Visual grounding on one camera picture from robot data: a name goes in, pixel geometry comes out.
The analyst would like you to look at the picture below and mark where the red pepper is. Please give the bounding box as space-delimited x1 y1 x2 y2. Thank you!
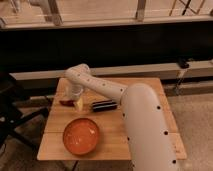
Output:
59 100 74 107

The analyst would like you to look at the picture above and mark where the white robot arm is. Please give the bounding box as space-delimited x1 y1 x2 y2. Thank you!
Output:
65 64 180 171

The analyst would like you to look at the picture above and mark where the wooden folding table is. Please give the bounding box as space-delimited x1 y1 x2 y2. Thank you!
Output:
37 78 187 161

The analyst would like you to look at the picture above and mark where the black rectangular block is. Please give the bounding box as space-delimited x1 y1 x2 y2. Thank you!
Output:
92 100 117 112

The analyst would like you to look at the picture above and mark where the orange bowl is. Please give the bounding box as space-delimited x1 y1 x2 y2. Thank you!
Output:
63 118 100 155

